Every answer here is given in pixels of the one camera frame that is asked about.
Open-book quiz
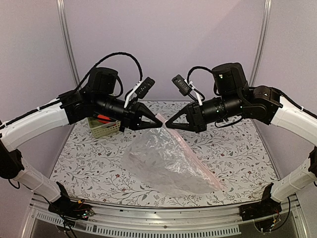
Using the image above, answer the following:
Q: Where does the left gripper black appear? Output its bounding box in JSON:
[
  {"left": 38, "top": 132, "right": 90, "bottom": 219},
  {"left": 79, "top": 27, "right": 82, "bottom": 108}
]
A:
[{"left": 94, "top": 92, "right": 163, "bottom": 132}]

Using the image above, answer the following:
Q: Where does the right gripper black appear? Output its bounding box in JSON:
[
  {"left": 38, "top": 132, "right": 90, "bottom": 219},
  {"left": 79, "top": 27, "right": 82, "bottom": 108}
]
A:
[{"left": 165, "top": 92, "right": 243, "bottom": 133}]

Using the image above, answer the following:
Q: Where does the clear zip top bag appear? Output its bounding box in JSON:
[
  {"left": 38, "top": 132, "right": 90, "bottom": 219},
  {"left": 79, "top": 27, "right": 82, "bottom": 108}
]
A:
[{"left": 121, "top": 125, "right": 222, "bottom": 196}]

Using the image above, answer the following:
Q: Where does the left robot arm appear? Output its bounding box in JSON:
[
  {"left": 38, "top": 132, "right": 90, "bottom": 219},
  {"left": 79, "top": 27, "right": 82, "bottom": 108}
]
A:
[{"left": 0, "top": 67, "right": 162, "bottom": 219}]

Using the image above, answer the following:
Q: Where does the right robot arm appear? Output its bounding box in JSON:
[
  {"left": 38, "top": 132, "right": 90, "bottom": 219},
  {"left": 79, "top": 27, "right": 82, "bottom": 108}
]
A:
[{"left": 165, "top": 62, "right": 317, "bottom": 218}]

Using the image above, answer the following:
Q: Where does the toy carrot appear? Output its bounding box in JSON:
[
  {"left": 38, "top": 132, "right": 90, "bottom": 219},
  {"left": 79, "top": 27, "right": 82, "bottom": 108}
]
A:
[{"left": 97, "top": 115, "right": 115, "bottom": 123}]

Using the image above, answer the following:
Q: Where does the cream plastic basket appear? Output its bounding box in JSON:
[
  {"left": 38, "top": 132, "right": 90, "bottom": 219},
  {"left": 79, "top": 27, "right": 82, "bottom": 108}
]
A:
[{"left": 87, "top": 118, "right": 120, "bottom": 138}]

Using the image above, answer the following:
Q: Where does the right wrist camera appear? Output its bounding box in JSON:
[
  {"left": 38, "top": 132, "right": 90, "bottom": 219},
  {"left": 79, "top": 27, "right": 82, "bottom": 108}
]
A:
[{"left": 171, "top": 74, "right": 205, "bottom": 106}]

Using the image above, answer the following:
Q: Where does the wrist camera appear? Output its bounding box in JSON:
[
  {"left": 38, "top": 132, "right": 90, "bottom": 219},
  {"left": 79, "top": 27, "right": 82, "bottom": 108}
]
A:
[
  {"left": 124, "top": 77, "right": 155, "bottom": 108},
  {"left": 171, "top": 74, "right": 205, "bottom": 106}
]

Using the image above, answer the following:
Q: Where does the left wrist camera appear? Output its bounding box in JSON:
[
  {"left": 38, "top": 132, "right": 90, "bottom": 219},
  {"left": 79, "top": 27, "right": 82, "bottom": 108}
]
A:
[{"left": 124, "top": 77, "right": 155, "bottom": 108}]

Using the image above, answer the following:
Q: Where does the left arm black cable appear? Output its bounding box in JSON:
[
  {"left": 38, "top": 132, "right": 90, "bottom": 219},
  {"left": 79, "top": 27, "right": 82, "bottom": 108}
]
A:
[{"left": 74, "top": 52, "right": 144, "bottom": 87}]

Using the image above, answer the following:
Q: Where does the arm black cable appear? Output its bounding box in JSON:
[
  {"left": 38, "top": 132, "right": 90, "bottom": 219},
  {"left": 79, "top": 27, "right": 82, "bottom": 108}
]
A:
[
  {"left": 187, "top": 66, "right": 213, "bottom": 82},
  {"left": 74, "top": 52, "right": 144, "bottom": 87}
]

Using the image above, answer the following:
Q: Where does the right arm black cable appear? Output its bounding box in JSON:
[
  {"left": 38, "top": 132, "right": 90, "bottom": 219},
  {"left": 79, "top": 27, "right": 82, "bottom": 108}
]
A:
[{"left": 187, "top": 66, "right": 213, "bottom": 82}]

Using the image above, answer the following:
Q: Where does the left metal frame post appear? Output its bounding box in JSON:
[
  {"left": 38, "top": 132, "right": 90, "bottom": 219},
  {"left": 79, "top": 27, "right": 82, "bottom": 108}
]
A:
[{"left": 56, "top": 0, "right": 79, "bottom": 86}]

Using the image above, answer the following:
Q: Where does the metal frame post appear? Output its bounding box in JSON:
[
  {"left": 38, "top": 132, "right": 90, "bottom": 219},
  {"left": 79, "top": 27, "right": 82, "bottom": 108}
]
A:
[
  {"left": 56, "top": 0, "right": 79, "bottom": 86},
  {"left": 250, "top": 0, "right": 272, "bottom": 86}
]

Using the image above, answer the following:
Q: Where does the front aluminium rail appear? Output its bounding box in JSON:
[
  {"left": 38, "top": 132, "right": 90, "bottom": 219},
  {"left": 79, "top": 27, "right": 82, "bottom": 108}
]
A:
[{"left": 21, "top": 195, "right": 311, "bottom": 238}]

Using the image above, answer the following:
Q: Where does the right metal frame post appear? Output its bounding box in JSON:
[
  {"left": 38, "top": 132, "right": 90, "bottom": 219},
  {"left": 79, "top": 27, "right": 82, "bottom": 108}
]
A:
[{"left": 250, "top": 0, "right": 272, "bottom": 86}]

